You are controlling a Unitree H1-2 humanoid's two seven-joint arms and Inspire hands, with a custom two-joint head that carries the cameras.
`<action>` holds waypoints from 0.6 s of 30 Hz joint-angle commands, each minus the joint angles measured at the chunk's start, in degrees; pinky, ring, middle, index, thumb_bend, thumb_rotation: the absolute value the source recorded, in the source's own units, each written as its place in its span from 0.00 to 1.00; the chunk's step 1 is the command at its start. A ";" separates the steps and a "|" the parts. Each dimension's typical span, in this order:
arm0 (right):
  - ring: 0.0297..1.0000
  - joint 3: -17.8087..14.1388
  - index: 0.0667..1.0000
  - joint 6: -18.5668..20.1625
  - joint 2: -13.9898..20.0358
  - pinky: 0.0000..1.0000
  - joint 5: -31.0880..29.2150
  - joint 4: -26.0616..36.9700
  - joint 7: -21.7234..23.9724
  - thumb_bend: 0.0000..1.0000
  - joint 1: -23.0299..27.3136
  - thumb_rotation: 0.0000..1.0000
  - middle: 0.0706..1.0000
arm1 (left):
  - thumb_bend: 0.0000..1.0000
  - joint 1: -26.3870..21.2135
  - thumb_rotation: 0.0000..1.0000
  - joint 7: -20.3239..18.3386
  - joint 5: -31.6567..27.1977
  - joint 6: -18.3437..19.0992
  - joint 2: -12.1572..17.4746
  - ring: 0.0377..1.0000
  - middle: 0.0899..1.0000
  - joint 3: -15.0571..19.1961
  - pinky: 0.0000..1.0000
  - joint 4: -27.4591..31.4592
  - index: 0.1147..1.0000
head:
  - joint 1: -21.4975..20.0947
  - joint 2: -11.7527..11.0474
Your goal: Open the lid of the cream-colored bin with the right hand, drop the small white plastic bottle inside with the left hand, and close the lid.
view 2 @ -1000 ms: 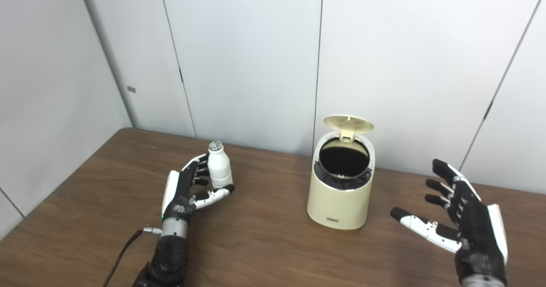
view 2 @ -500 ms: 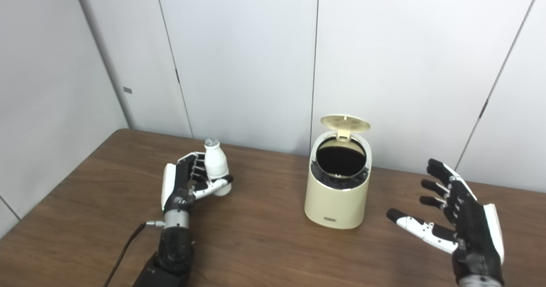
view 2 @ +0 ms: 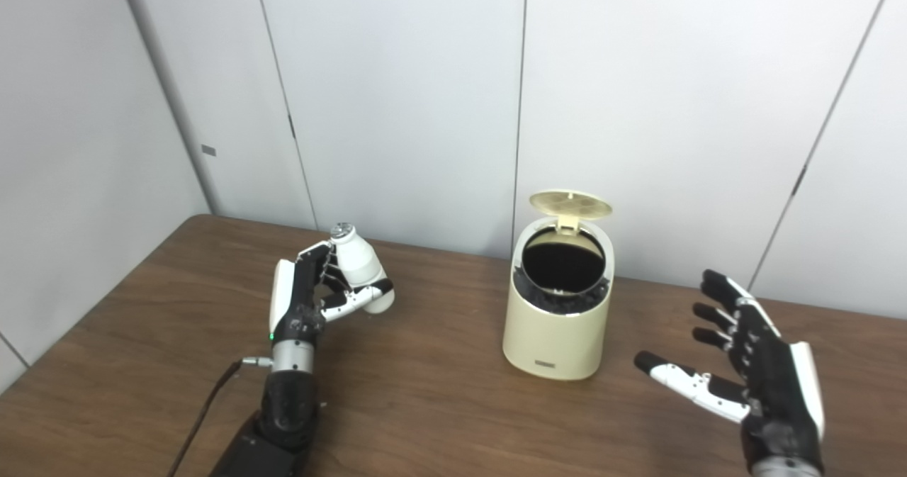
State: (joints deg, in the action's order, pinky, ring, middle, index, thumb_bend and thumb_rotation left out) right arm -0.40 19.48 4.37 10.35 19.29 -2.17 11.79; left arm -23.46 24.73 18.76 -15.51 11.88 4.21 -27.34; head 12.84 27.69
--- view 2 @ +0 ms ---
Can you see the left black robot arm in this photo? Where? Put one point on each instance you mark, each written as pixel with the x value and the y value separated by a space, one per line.
pixel 290 399

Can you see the black trash bag liner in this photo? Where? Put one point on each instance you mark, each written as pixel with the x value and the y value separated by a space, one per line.
pixel 563 268

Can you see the cream round bin lid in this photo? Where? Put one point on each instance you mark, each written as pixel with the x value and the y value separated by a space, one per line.
pixel 570 204

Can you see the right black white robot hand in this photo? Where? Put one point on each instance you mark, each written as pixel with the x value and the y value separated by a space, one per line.
pixel 772 385

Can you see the cream-colored bin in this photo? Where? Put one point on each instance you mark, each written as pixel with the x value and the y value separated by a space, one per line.
pixel 553 342

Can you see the small white plastic bottle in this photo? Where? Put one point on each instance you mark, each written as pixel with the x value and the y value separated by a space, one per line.
pixel 358 264

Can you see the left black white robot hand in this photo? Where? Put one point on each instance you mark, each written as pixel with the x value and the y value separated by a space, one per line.
pixel 301 300

